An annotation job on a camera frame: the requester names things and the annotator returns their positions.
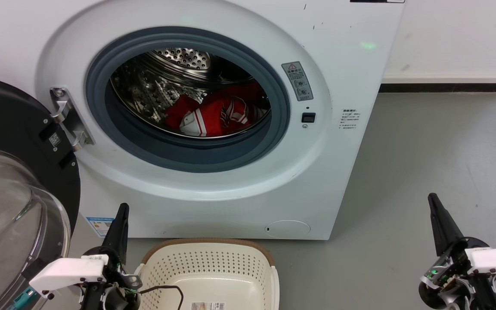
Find stainless steel washing machine drum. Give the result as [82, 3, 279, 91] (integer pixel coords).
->
[110, 47, 272, 139]

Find washing machine door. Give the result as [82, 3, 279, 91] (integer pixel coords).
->
[0, 74, 81, 310]

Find white and black baseboard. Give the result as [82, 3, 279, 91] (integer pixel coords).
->
[379, 72, 496, 93]

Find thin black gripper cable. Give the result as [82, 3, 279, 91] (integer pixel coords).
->
[138, 285, 185, 310]

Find white front-load washing machine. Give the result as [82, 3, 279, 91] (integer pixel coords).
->
[0, 0, 406, 240]

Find blue energy label sticker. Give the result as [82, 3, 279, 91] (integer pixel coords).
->
[86, 217, 115, 238]

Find grey warning sticker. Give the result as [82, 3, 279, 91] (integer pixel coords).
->
[281, 61, 314, 102]

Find round white filter cover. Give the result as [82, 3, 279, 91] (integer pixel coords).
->
[265, 220, 311, 239]

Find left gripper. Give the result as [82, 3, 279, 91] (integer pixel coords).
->
[80, 203, 142, 310]

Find silver metal door hinge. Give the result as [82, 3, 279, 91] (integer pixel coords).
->
[50, 87, 96, 151]

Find grey rubber door gasket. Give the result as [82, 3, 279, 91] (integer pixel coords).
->
[85, 27, 291, 174]

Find small printed text label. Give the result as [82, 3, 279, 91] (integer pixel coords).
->
[338, 108, 360, 132]

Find cream perforated laundry basket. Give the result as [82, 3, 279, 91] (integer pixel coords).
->
[134, 238, 280, 310]

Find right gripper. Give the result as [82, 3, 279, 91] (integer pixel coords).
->
[418, 193, 496, 310]

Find red and white garment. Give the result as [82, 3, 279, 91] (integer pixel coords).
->
[164, 82, 271, 137]

